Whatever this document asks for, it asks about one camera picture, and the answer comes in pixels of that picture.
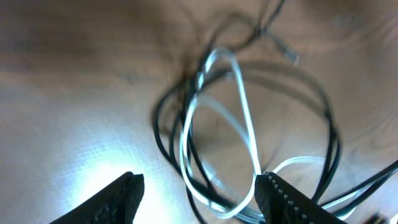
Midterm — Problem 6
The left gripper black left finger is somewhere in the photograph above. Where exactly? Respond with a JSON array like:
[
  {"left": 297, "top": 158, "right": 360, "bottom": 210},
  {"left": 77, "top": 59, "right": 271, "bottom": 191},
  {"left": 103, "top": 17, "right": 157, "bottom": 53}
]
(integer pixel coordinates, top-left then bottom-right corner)
[{"left": 51, "top": 172, "right": 145, "bottom": 224}]

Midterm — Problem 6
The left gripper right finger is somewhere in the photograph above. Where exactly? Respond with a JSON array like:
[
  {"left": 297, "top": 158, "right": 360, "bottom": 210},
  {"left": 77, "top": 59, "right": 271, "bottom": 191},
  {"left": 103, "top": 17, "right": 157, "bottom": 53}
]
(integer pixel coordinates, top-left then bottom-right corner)
[{"left": 254, "top": 172, "right": 345, "bottom": 224}]

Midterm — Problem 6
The white USB cable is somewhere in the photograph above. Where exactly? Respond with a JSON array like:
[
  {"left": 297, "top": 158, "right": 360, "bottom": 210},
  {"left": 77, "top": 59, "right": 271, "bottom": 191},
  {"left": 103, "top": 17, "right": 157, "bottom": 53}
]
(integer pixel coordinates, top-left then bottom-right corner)
[{"left": 178, "top": 46, "right": 368, "bottom": 220}]

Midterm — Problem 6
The black USB cable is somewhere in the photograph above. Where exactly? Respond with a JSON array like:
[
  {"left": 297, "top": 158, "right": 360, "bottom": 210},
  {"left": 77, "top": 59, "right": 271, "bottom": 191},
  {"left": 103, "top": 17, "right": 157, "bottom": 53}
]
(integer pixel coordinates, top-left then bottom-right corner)
[{"left": 151, "top": 0, "right": 398, "bottom": 224}]

